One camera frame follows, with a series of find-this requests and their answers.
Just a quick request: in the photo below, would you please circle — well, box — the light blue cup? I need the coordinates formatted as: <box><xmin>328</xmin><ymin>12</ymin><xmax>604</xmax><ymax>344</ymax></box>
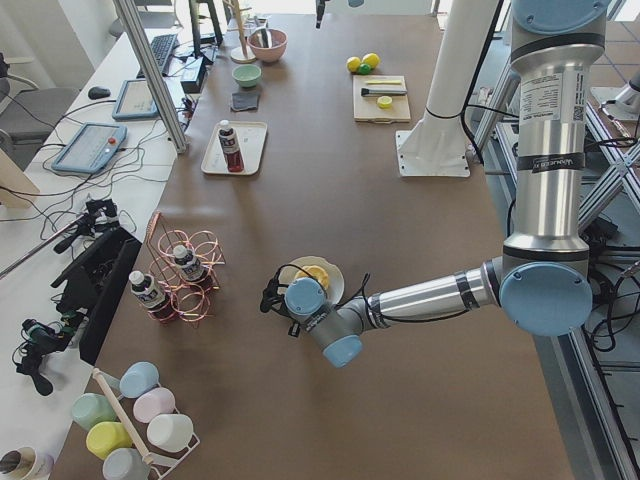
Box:
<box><xmin>119</xmin><ymin>361</ymin><xmax>159</xmax><ymax>399</ymax></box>

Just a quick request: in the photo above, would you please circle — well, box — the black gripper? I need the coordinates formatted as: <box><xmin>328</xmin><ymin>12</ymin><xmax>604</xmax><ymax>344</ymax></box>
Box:
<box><xmin>259</xmin><ymin>264</ymin><xmax>300</xmax><ymax>336</ymax></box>

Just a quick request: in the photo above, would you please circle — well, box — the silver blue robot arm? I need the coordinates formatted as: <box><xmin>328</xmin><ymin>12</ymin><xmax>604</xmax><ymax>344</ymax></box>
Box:
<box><xmin>260</xmin><ymin>1</ymin><xmax>611</xmax><ymax>368</ymax></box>

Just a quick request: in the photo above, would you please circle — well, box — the white cup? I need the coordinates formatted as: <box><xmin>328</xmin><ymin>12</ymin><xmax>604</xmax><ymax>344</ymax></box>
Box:
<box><xmin>147</xmin><ymin>414</ymin><xmax>194</xmax><ymax>453</ymax></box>

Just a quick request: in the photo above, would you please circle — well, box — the pink cup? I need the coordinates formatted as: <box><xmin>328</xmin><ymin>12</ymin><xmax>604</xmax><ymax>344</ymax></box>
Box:
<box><xmin>133</xmin><ymin>387</ymin><xmax>176</xmax><ymax>424</ymax></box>

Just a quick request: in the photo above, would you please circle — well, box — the blue teach pendant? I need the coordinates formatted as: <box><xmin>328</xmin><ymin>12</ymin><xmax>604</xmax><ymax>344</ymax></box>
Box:
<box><xmin>51</xmin><ymin>122</ymin><xmax>127</xmax><ymax>174</ymax></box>
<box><xmin>112</xmin><ymin>79</ymin><xmax>159</xmax><ymax>121</ymax></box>

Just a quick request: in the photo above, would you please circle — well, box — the yellow lemon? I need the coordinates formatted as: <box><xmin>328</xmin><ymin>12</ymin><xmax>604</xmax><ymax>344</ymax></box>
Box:
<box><xmin>346</xmin><ymin>56</ymin><xmax>362</xmax><ymax>73</ymax></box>
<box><xmin>362</xmin><ymin>52</ymin><xmax>380</xmax><ymax>70</ymax></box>

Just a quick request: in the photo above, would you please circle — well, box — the yellow lemon left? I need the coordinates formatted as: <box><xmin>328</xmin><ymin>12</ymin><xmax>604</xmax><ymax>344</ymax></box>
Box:
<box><xmin>346</xmin><ymin>56</ymin><xmax>362</xmax><ymax>73</ymax></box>

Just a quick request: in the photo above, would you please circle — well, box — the black computer mouse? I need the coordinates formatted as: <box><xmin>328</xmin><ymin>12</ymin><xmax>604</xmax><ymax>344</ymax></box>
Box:
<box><xmin>87</xmin><ymin>86</ymin><xmax>111</xmax><ymax>100</ymax></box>

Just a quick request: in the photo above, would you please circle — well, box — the red bottle in rack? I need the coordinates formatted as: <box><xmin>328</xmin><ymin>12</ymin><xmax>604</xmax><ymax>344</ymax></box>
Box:
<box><xmin>129</xmin><ymin>270</ymin><xmax>176</xmax><ymax>323</ymax></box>
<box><xmin>172</xmin><ymin>244</ymin><xmax>206</xmax><ymax>283</ymax></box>

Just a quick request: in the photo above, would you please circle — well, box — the mint green cup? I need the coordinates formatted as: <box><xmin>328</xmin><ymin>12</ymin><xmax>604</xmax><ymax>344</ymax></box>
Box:
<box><xmin>71</xmin><ymin>393</ymin><xmax>117</xmax><ymax>431</ymax></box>

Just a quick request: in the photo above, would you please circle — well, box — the wooden mug tree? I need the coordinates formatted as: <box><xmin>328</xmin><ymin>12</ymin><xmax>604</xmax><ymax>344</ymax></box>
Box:
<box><xmin>223</xmin><ymin>0</ymin><xmax>256</xmax><ymax>64</ymax></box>

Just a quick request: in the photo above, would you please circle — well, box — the blue teach pendant near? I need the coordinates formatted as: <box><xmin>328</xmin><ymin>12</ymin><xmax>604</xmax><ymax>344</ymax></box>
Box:
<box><xmin>51</xmin><ymin>122</ymin><xmax>127</xmax><ymax>174</ymax></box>

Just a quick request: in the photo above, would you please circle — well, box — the white wire cup rack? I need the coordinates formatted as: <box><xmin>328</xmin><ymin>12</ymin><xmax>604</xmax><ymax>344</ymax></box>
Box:
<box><xmin>91</xmin><ymin>367</ymin><xmax>201</xmax><ymax>479</ymax></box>

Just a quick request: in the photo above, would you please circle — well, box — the yellow glazed donut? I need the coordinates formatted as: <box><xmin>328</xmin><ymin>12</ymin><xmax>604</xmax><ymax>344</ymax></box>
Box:
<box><xmin>294</xmin><ymin>265</ymin><xmax>330</xmax><ymax>290</ymax></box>

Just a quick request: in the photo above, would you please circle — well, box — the copper wire bottle rack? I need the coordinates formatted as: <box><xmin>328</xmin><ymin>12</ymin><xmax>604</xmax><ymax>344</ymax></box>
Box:
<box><xmin>145</xmin><ymin>211</ymin><xmax>226</xmax><ymax>328</ymax></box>

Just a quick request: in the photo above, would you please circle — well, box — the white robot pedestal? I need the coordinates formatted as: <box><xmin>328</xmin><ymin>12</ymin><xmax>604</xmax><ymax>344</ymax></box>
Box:
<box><xmin>396</xmin><ymin>0</ymin><xmax>502</xmax><ymax>178</ymax></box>

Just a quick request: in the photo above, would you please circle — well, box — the yellow cup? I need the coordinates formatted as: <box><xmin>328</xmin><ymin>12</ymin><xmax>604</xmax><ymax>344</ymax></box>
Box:
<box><xmin>85</xmin><ymin>421</ymin><xmax>133</xmax><ymax>460</ymax></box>

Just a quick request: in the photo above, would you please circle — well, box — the blue teach pendant far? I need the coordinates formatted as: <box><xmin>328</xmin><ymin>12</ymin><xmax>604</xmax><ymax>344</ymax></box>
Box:
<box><xmin>112</xmin><ymin>79</ymin><xmax>159</xmax><ymax>121</ymax></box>

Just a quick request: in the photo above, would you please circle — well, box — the grey cup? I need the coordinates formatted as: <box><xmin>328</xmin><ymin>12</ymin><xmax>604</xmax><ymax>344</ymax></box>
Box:
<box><xmin>102</xmin><ymin>448</ymin><xmax>150</xmax><ymax>480</ymax></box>

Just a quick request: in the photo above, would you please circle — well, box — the lemon half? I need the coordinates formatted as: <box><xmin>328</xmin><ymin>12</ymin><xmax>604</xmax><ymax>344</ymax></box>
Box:
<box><xmin>376</xmin><ymin>96</ymin><xmax>393</xmax><ymax>109</ymax></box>

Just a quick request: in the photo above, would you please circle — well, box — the wooden cutting board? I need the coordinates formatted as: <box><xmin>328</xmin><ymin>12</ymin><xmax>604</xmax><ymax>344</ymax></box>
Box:
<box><xmin>352</xmin><ymin>74</ymin><xmax>411</xmax><ymax>123</ymax></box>

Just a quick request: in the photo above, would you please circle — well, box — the white round plate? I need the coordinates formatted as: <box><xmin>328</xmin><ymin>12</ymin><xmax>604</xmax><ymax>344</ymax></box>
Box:
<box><xmin>279</xmin><ymin>256</ymin><xmax>345</xmax><ymax>304</ymax></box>

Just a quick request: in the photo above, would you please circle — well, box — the red bottle in rack front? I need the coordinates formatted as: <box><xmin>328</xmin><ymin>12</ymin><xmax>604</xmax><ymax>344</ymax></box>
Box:
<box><xmin>129</xmin><ymin>270</ymin><xmax>176</xmax><ymax>323</ymax></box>

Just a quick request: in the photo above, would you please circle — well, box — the pink bowl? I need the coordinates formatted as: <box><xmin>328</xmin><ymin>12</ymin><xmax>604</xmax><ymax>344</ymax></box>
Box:
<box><xmin>248</xmin><ymin>27</ymin><xmax>288</xmax><ymax>63</ymax></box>

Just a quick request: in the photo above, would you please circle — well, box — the black keyboard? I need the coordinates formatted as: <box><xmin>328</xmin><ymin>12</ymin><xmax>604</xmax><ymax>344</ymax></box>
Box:
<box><xmin>150</xmin><ymin>33</ymin><xmax>178</xmax><ymax>77</ymax></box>

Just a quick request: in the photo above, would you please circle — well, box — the mint green bowl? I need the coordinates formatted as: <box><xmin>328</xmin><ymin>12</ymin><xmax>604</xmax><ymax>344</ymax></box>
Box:
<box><xmin>232</xmin><ymin>64</ymin><xmax>262</xmax><ymax>88</ymax></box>

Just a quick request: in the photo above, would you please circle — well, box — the red juice bottle on tray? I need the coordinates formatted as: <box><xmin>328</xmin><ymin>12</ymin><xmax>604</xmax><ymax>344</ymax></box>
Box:
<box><xmin>218</xmin><ymin>120</ymin><xmax>244</xmax><ymax>173</ymax></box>

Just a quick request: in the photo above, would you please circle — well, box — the red bottle in rack rear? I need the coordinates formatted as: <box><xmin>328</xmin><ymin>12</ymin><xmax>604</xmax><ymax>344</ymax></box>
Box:
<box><xmin>172</xmin><ymin>244</ymin><xmax>206</xmax><ymax>283</ymax></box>

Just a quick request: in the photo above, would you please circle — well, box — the green lime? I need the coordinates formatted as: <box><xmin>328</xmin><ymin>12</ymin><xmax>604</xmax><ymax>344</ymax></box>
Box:
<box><xmin>356</xmin><ymin>63</ymin><xmax>372</xmax><ymax>75</ymax></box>

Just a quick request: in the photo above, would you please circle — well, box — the grey cloth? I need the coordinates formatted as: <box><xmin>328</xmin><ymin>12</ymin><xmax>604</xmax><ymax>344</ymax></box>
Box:
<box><xmin>230</xmin><ymin>91</ymin><xmax>260</xmax><ymax>112</ymax></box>

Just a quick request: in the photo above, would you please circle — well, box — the yellow peeler on board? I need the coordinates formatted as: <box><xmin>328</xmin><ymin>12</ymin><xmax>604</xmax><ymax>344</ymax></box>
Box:
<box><xmin>365</xmin><ymin>78</ymin><xmax>402</xmax><ymax>85</ymax></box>

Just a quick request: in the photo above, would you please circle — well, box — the aluminium frame post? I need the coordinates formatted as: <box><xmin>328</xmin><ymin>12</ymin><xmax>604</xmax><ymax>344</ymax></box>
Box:
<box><xmin>113</xmin><ymin>0</ymin><xmax>188</xmax><ymax>154</ymax></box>

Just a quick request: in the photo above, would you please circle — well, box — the black handled knife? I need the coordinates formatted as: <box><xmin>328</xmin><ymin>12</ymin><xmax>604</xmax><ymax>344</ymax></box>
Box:
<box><xmin>360</xmin><ymin>87</ymin><xmax>407</xmax><ymax>97</ymax></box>

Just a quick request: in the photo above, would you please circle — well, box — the yellow lemon right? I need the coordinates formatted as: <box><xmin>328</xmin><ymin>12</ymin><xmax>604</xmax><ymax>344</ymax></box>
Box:
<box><xmin>362</xmin><ymin>52</ymin><xmax>380</xmax><ymax>70</ymax></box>

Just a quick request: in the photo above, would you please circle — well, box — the cream rectangular tray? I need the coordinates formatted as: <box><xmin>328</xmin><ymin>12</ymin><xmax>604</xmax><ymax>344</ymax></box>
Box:
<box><xmin>201</xmin><ymin>120</ymin><xmax>267</xmax><ymax>176</ymax></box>

